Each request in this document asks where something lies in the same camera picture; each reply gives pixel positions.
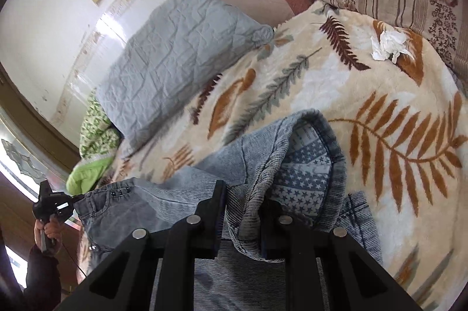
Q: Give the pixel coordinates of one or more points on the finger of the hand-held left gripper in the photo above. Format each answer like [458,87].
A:
[71,199]
[65,211]

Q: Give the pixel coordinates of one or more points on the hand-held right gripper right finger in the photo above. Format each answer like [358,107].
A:
[270,234]

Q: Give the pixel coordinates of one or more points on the person's left hand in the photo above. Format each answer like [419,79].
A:
[53,232]

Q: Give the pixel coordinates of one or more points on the grey denim pants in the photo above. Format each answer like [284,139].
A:
[175,194]

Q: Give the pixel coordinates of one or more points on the person's left forearm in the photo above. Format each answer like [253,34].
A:
[42,281]

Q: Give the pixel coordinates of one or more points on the leaf-print fleece blanket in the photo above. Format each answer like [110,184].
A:
[329,84]

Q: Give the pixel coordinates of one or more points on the wooden door frame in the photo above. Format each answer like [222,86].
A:
[33,121]

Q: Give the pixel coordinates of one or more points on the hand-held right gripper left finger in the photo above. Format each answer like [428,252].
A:
[215,219]

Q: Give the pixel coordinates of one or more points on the grey quilted pillow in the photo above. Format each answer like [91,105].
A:
[175,51]

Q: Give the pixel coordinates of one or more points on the crumpled white tissue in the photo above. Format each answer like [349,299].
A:
[387,44]

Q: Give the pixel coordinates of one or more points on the green patterned quilt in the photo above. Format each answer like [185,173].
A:
[97,135]

